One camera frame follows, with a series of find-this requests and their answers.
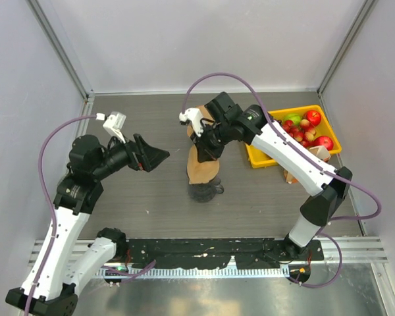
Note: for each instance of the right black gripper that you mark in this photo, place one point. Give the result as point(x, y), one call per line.
point(205, 151)

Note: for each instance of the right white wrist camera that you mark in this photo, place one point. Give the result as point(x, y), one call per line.
point(192, 119)

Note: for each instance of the brown paper coffee filter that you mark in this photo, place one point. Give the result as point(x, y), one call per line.
point(207, 119)

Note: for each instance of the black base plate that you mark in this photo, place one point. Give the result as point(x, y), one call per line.
point(213, 253)

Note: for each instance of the green apple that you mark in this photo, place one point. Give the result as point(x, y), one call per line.
point(294, 117)

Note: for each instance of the grey plastic measuring cup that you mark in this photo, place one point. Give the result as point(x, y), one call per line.
point(204, 193)

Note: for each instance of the red apple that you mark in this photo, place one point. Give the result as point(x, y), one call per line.
point(324, 141)
point(314, 117)

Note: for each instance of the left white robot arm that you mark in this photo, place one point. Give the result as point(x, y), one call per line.
point(54, 285)

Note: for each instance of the orange filter holder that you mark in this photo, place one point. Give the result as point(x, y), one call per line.
point(319, 151)

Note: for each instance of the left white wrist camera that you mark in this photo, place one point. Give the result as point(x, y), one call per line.
point(113, 124)

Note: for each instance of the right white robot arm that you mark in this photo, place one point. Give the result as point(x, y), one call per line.
point(222, 121)

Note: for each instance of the lychee fruit cluster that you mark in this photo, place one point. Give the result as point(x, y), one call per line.
point(304, 133)

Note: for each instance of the white slotted cable duct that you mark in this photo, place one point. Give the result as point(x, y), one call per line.
point(229, 272)

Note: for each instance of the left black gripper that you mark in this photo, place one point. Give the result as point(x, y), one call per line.
point(141, 155)

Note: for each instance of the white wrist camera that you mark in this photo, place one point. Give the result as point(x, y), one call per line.
point(192, 119)
point(113, 124)

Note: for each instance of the yellow plastic bin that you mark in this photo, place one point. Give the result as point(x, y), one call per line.
point(258, 159)

